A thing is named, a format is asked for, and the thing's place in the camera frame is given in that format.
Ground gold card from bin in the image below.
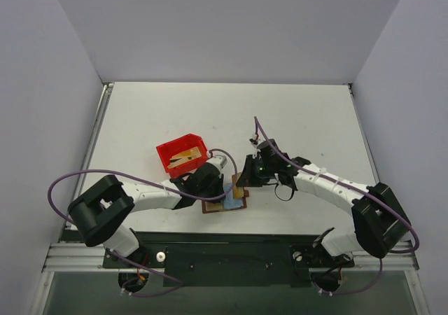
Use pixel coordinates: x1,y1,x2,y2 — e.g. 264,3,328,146
232,172,244,200

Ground brown leather card holder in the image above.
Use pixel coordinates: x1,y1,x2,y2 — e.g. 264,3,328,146
202,187,250,214

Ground red plastic bin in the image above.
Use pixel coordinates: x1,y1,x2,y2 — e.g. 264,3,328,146
156,134,208,178

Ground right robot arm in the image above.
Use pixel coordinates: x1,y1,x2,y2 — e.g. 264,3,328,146
237,138,410,265

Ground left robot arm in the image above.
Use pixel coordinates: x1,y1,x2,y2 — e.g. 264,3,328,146
68,156,226,267

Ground gold cards in bin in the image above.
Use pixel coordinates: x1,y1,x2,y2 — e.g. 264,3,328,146
167,146,202,169

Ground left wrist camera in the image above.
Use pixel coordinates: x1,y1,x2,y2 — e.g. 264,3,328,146
207,153,228,171

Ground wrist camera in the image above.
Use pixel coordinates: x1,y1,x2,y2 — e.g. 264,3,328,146
207,153,228,171
249,134,260,148

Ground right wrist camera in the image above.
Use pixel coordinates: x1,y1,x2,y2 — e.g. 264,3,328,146
249,134,260,148

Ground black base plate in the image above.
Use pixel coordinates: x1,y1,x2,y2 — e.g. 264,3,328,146
101,230,356,288

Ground aluminium table frame rail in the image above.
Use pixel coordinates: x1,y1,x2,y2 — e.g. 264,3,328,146
41,82,420,272

